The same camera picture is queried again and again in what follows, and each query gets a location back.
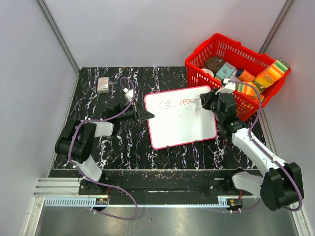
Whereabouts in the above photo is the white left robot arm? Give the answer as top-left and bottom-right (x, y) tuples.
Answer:
(55, 101), (155, 195)

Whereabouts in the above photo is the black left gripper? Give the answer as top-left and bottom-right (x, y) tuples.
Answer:
(117, 101), (155, 122)

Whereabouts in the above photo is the striped sponge stack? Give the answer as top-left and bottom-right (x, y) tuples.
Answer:
(236, 82), (261, 98)

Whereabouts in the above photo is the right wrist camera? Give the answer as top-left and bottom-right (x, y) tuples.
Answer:
(216, 78), (236, 95)

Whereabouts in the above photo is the small pink white box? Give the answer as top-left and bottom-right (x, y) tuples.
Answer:
(96, 77), (110, 94)

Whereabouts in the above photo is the red plastic basket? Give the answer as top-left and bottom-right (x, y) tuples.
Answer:
(185, 33), (291, 121)

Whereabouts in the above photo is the yellow sponge pack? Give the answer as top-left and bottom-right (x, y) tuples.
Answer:
(253, 59), (290, 90)

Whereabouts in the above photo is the white slotted cable duct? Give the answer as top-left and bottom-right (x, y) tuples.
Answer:
(45, 197), (108, 207)

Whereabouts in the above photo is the white tape roll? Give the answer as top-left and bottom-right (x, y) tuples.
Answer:
(201, 68), (214, 77)

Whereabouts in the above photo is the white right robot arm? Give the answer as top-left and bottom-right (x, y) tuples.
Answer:
(199, 88), (304, 211)

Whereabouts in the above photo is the orange cylindrical can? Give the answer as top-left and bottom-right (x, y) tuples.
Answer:
(236, 68), (255, 82)

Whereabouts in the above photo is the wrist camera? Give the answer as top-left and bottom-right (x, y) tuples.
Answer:
(123, 88), (134, 102)
(216, 78), (236, 95)

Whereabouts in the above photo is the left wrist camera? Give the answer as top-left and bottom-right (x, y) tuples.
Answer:
(123, 88), (134, 102)

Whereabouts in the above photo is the pink framed whiteboard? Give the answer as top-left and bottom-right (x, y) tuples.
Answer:
(144, 86), (217, 150)

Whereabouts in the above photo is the teal white carton box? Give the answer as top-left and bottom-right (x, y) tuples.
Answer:
(215, 62), (237, 80)

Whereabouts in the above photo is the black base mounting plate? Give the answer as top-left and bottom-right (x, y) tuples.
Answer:
(78, 170), (249, 205)

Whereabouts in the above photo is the brown round bread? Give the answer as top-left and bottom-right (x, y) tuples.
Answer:
(204, 56), (225, 73)

